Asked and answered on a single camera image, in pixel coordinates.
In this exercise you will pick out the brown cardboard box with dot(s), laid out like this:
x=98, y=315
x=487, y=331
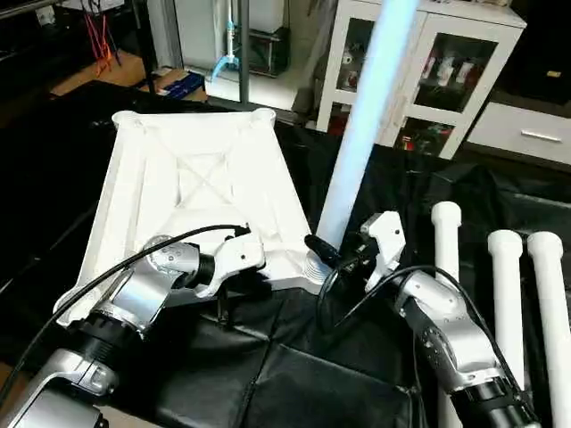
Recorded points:
x=174, y=85

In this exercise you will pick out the grey metal pole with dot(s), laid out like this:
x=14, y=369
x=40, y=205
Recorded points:
x=243, y=53

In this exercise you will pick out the white plastic table top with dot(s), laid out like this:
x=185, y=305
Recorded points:
x=214, y=178

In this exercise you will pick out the white drawer unit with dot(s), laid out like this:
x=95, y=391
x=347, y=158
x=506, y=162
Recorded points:
x=526, y=134

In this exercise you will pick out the black work mat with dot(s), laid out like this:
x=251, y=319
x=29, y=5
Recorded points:
x=285, y=374

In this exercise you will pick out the white appliance cabinet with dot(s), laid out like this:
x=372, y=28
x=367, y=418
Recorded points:
x=201, y=27

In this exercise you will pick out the light blue mop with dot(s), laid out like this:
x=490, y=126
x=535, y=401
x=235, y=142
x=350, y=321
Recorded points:
x=227, y=49

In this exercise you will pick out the white plastic table leg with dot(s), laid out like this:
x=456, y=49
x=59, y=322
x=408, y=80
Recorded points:
x=549, y=330
x=446, y=294
x=366, y=125
x=507, y=303

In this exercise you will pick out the white glass door cabinet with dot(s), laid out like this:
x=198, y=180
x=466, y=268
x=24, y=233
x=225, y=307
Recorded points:
x=446, y=71

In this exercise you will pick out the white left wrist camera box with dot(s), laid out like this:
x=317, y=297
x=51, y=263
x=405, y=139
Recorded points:
x=234, y=259

